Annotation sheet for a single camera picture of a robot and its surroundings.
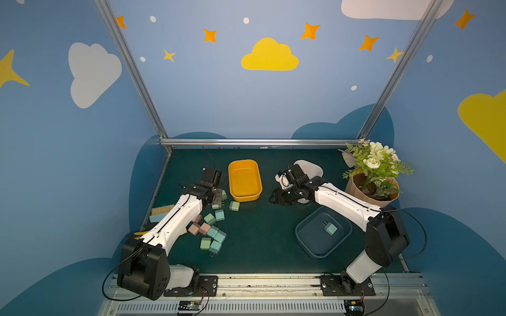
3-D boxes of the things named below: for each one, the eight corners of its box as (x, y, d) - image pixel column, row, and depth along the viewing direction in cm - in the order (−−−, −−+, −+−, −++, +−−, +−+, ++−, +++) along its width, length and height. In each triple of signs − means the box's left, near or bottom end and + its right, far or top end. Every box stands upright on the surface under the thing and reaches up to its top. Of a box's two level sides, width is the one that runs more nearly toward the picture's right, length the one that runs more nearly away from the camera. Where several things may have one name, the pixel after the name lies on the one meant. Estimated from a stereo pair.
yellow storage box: (226, 203, 100) (225, 197, 95) (230, 165, 117) (229, 158, 112) (261, 203, 101) (262, 197, 96) (260, 165, 117) (261, 158, 112)
